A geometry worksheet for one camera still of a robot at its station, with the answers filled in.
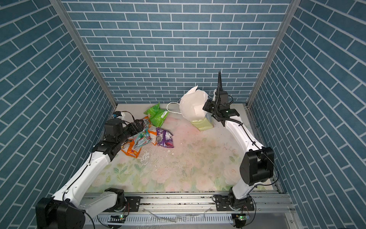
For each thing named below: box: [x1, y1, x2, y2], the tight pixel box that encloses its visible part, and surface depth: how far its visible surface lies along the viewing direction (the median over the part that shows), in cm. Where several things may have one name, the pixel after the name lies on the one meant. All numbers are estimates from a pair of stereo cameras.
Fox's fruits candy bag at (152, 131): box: [147, 124, 158, 146], surface depth 99 cm
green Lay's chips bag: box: [143, 101, 170, 128], surface depth 105 cm
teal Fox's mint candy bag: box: [133, 128, 153, 148], surface depth 93 cm
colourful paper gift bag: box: [179, 85, 214, 132], surface depth 91 cm
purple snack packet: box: [156, 127, 174, 149], surface depth 98 cm
